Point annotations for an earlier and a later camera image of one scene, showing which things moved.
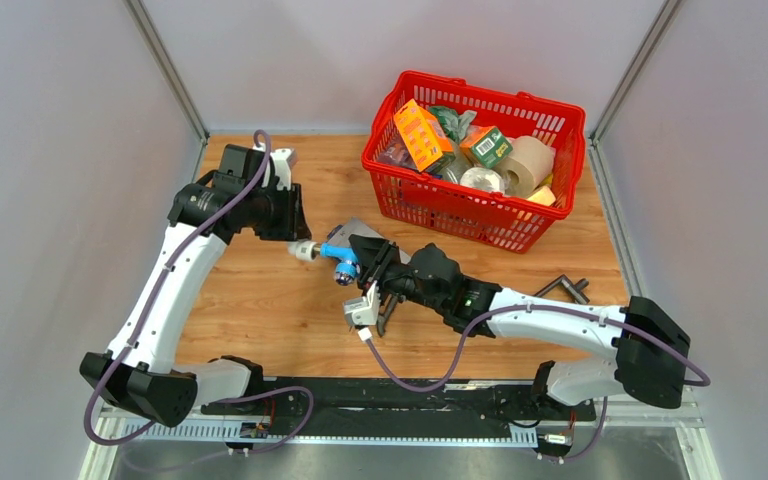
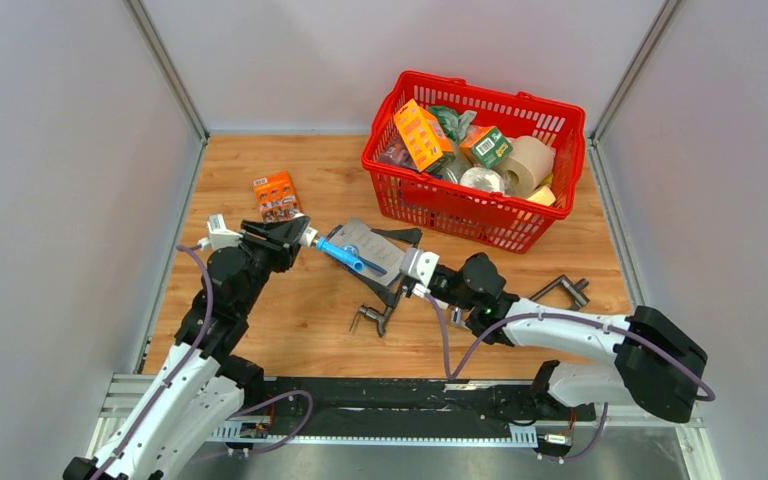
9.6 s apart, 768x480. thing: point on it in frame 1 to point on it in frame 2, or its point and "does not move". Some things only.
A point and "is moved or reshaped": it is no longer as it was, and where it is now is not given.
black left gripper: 294,225 to 285,236
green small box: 486,146 does not move
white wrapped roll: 482,178 does not move
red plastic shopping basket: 439,204 does not move
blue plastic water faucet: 348,266 is moved or reshaped
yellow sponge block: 544,196 does not move
